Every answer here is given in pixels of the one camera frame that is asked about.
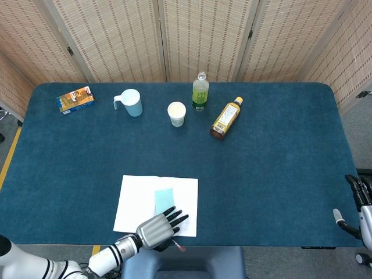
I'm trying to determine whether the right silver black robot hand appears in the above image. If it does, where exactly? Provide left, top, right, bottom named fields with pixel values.
left=332, top=174, right=372, bottom=251

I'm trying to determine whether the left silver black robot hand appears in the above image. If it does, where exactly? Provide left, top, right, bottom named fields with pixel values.
left=135, top=205, right=190, bottom=253

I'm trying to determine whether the light blue bookmark with tassel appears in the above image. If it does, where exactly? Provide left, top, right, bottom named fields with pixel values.
left=153, top=188, right=187, bottom=252

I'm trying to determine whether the white notebook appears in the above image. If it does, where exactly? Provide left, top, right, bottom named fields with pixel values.
left=113, top=174, right=199, bottom=238

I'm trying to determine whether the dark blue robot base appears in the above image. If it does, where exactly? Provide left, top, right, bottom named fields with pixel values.
left=121, top=246, right=246, bottom=279

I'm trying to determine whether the grey caster wheel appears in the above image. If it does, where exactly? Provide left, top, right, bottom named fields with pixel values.
left=355, top=252, right=372, bottom=268

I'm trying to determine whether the dark blue table cloth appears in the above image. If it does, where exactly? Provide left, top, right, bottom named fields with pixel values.
left=0, top=82, right=363, bottom=248

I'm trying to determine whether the white paper cup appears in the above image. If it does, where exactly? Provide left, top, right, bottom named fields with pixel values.
left=167, top=101, right=187, bottom=127

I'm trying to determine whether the light blue plastic mug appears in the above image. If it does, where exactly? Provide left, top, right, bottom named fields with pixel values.
left=113, top=88, right=144, bottom=117

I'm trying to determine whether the amber bottle with yellow cap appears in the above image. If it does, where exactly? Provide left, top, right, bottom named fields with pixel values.
left=209, top=96, right=244, bottom=141

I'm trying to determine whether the green tea plastic bottle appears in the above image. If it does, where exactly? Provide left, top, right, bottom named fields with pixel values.
left=191, top=71, right=210, bottom=112

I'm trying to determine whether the orange and blue snack box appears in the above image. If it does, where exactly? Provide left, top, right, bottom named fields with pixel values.
left=56, top=85, right=96, bottom=116

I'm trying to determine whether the woven folding screen panel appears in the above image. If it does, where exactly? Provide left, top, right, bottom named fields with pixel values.
left=0, top=0, right=88, bottom=87
left=37, top=0, right=168, bottom=84
left=158, top=0, right=259, bottom=83
left=237, top=0, right=360, bottom=83
left=302, top=0, right=372, bottom=114

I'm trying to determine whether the yellow floor tape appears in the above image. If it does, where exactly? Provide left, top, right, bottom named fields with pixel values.
left=0, top=126, right=101, bottom=257

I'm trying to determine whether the short woven screen panel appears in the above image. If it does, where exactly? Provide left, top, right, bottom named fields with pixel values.
left=0, top=52, right=35, bottom=119

